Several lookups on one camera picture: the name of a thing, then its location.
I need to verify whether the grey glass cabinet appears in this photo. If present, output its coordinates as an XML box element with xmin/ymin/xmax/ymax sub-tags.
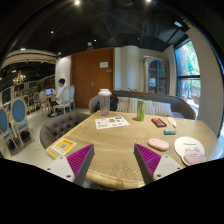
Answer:
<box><xmin>143</xmin><ymin>56</ymin><xmax>169</xmax><ymax>94</ymax></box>

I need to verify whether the black bag on sofa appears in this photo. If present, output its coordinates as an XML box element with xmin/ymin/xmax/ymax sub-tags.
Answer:
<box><xmin>94</xmin><ymin>93</ymin><xmax>118</xmax><ymax>112</ymax></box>

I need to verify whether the open laptop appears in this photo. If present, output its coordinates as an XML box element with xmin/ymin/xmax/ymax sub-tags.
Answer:
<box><xmin>45</xmin><ymin>88</ymin><xmax>53</xmax><ymax>96</ymax></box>

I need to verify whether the striped cushion right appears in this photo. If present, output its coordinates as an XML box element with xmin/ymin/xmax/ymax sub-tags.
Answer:
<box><xmin>145</xmin><ymin>100</ymin><xmax>173</xmax><ymax>117</ymax></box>

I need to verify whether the small teal colourful pack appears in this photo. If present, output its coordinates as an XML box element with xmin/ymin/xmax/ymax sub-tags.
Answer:
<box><xmin>163</xmin><ymin>129</ymin><xmax>176</xmax><ymax>135</ymax></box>

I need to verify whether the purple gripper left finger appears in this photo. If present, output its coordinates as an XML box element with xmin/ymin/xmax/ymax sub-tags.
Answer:
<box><xmin>45</xmin><ymin>143</ymin><xmax>96</xmax><ymax>187</ymax></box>

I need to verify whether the white sticker sheet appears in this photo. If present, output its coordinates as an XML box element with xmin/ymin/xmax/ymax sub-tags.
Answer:
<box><xmin>95</xmin><ymin>116</ymin><xmax>129</xmax><ymax>130</ymax></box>

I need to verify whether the striped cushion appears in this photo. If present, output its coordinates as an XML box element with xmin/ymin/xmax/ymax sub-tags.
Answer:
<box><xmin>117</xmin><ymin>97</ymin><xmax>138</xmax><ymax>113</ymax></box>
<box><xmin>145</xmin><ymin>100</ymin><xmax>173</xmax><ymax>117</ymax></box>

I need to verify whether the blue round-back chair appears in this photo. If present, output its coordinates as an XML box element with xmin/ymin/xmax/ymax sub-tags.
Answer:
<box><xmin>11</xmin><ymin>97</ymin><xmax>34</xmax><ymax>146</ymax></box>

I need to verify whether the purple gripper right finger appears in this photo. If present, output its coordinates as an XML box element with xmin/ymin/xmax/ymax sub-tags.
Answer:
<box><xmin>133</xmin><ymin>143</ymin><xmax>184</xmax><ymax>186</ymax></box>

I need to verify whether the white dining chair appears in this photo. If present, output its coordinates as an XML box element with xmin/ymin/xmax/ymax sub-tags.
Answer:
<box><xmin>53</xmin><ymin>87</ymin><xmax>71</xmax><ymax>110</ymax></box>

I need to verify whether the gold chandelier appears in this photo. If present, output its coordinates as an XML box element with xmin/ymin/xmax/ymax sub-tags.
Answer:
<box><xmin>13</xmin><ymin>71</ymin><xmax>25</xmax><ymax>85</ymax></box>

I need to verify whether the brown wooden door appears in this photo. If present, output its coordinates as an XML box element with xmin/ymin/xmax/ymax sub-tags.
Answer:
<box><xmin>70</xmin><ymin>47</ymin><xmax>114</xmax><ymax>108</ymax></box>

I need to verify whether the yellow QR code card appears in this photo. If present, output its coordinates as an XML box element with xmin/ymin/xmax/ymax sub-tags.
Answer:
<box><xmin>52</xmin><ymin>138</ymin><xmax>76</xmax><ymax>155</ymax></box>

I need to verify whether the green drink can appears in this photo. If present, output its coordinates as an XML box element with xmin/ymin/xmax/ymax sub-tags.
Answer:
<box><xmin>137</xmin><ymin>100</ymin><xmax>146</xmax><ymax>121</ymax></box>

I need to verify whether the white cat mouse pad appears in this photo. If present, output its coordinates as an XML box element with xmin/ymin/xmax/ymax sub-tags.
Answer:
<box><xmin>174</xmin><ymin>136</ymin><xmax>206</xmax><ymax>166</ymax></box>

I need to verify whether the person in white shirt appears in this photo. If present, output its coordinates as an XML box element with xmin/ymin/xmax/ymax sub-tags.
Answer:
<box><xmin>48</xmin><ymin>78</ymin><xmax>65</xmax><ymax>117</ymax></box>

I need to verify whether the cream oblong object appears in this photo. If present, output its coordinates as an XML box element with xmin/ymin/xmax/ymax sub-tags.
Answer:
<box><xmin>167</xmin><ymin>117</ymin><xmax>177</xmax><ymax>128</ymax></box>

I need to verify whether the grey curved sofa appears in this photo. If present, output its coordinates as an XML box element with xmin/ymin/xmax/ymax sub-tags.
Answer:
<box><xmin>88</xmin><ymin>90</ymin><xmax>197</xmax><ymax>121</ymax></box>

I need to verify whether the grey tufted armchair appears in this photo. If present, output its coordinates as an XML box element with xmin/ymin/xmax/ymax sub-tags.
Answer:
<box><xmin>40</xmin><ymin>111</ymin><xmax>88</xmax><ymax>148</ymax></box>

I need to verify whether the striped cushion left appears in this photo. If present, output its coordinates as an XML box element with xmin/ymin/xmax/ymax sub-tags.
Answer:
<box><xmin>117</xmin><ymin>97</ymin><xmax>138</xmax><ymax>113</ymax></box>

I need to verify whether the pink computer mouse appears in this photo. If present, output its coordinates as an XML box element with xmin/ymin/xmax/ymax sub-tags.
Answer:
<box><xmin>148</xmin><ymin>138</ymin><xmax>169</xmax><ymax>151</ymax></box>

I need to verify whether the blue chair at edge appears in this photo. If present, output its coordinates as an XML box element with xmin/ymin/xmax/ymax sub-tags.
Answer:
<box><xmin>0</xmin><ymin>107</ymin><xmax>17</xmax><ymax>148</ymax></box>

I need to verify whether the clear plastic shaker bottle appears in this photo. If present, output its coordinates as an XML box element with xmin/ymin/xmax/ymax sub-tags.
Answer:
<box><xmin>98</xmin><ymin>89</ymin><xmax>111</xmax><ymax>116</ymax></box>

